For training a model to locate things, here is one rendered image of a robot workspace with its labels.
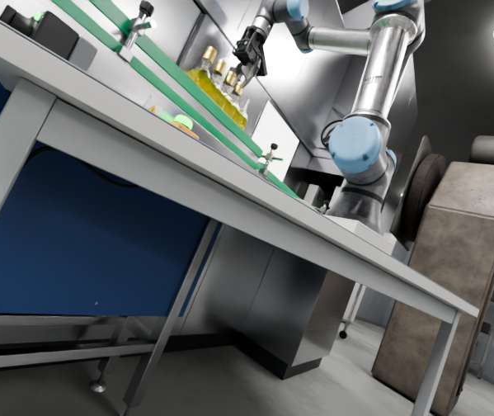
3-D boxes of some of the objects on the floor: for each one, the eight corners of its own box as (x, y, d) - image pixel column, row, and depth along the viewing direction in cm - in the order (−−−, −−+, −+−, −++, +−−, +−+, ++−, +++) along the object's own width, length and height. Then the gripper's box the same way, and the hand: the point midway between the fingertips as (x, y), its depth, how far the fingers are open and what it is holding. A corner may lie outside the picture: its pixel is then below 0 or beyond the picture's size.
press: (459, 440, 188) (563, 105, 214) (325, 347, 279) (409, 120, 305) (505, 430, 258) (580, 179, 284) (386, 359, 349) (450, 173, 375)
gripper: (239, 26, 108) (216, 77, 106) (263, 22, 101) (239, 76, 99) (251, 44, 115) (229, 92, 113) (274, 41, 108) (251, 92, 106)
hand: (240, 86), depth 108 cm, fingers closed on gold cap, 3 cm apart
